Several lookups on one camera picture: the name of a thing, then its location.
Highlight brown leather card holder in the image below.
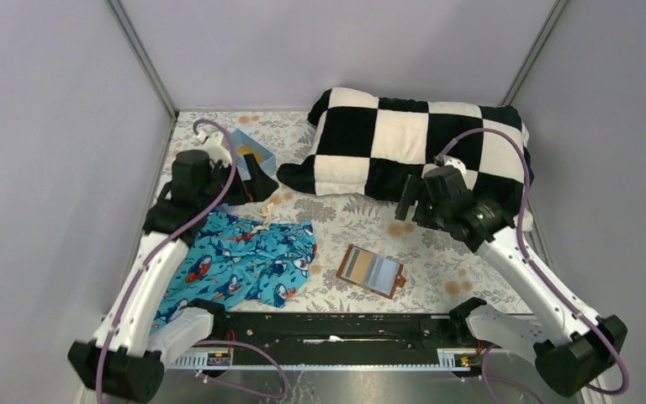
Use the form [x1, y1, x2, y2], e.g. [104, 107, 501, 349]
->
[336, 244, 406, 299]

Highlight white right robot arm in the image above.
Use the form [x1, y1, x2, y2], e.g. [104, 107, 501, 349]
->
[395, 166, 629, 397]

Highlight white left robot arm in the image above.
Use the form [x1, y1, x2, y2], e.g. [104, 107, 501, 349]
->
[67, 150, 278, 403]

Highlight gold card in box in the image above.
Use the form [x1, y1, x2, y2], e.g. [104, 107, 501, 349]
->
[236, 145, 262, 166]

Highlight blue three-compartment organizer box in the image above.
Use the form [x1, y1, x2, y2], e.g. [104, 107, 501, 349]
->
[232, 129, 277, 180]

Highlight blue shark print shorts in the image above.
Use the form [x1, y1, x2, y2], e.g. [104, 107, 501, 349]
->
[150, 210, 317, 333]

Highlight black white checkered pillow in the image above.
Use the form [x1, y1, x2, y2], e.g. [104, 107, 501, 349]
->
[277, 87, 531, 216]

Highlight floral patterned table cloth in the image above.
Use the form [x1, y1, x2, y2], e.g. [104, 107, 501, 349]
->
[158, 111, 529, 315]

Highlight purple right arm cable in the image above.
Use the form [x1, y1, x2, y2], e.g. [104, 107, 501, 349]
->
[437, 127, 632, 404]

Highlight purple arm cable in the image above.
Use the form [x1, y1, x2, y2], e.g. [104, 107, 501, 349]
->
[437, 127, 632, 404]
[94, 118, 293, 404]

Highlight perforated metal cable tray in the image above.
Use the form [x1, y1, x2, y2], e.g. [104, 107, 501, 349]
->
[167, 348, 480, 373]

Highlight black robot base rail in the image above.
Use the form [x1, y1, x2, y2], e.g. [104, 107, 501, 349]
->
[208, 312, 479, 369]

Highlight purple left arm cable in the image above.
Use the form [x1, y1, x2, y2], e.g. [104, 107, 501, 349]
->
[94, 118, 293, 404]

